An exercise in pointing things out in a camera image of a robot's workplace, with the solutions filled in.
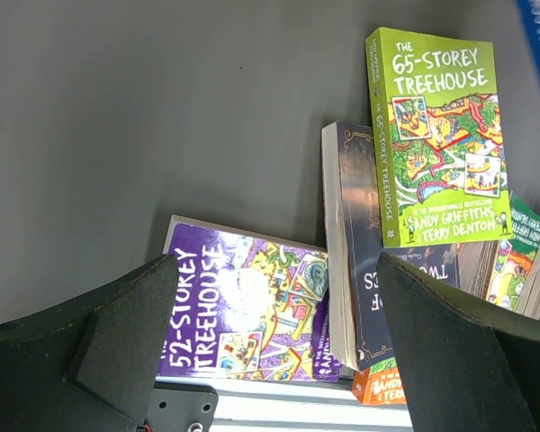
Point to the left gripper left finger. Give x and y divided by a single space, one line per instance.
89 363

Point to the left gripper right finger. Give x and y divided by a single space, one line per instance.
465 364

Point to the purple 52-storey treehouse book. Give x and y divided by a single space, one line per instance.
247 307

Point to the lime 65-storey treehouse book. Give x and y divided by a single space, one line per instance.
441 170

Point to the dark Tale of Two Cities book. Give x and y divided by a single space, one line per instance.
359 334

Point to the orange 78-storey treehouse book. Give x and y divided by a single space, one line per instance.
380 384

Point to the green 104-storey treehouse book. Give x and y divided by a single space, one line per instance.
497 271

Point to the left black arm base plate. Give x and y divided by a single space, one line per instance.
180 407

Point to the aluminium mounting rail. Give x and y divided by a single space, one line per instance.
295 406

